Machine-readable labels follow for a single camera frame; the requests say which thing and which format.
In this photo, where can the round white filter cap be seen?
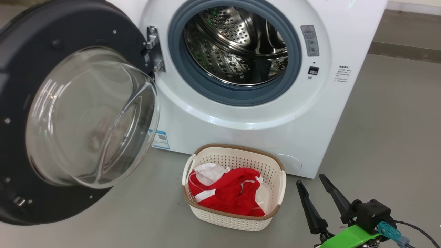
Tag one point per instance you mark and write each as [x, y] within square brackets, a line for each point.
[293, 162]

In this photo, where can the white front-load washing machine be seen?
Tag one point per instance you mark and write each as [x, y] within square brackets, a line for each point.
[344, 120]

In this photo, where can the metal door hinge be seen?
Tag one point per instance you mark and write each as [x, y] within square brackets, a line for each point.
[155, 51]

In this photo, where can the black round glass washer door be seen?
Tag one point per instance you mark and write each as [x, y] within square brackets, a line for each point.
[20, 69]

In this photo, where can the cream basket with brown rim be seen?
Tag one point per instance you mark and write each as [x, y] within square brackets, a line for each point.
[234, 220]

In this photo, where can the blue energy label sticker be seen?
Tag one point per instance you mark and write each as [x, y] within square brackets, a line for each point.
[161, 140]

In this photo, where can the stainless steel washing machine drum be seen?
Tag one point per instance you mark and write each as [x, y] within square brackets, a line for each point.
[224, 58]

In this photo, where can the red and white garment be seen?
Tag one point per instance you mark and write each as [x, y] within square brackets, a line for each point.
[234, 193]

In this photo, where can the grey warning sticker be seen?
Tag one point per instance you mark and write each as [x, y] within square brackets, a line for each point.
[310, 41]

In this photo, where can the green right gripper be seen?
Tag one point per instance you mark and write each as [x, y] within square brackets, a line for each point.
[348, 238]

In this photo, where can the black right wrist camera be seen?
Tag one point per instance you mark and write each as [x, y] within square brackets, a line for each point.
[373, 213]

